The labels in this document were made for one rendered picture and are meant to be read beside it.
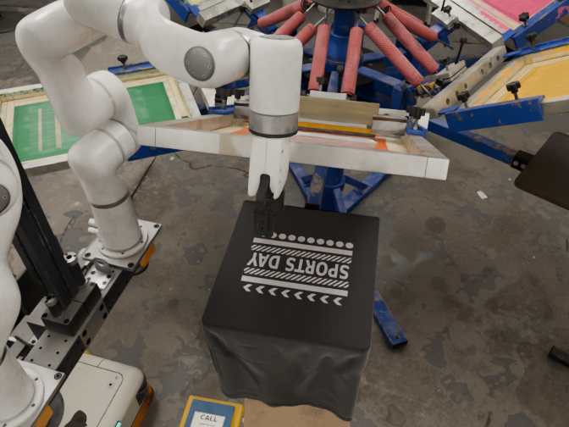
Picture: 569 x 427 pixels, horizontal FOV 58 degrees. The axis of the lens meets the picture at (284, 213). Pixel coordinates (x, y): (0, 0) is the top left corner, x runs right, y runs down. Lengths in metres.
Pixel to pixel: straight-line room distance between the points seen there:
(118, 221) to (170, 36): 0.60
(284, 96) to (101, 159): 0.52
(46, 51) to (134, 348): 1.76
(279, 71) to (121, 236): 0.69
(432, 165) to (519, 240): 2.22
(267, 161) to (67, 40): 0.42
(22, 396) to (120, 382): 1.04
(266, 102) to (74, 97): 0.46
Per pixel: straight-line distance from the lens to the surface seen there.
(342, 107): 1.53
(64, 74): 1.05
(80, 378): 2.19
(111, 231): 1.27
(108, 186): 1.17
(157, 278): 2.75
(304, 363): 1.46
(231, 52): 0.73
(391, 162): 0.94
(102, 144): 1.15
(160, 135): 1.01
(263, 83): 0.73
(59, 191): 3.43
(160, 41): 0.76
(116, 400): 2.10
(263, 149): 0.75
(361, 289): 1.44
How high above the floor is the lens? 2.08
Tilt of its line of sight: 44 degrees down
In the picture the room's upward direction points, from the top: straight up
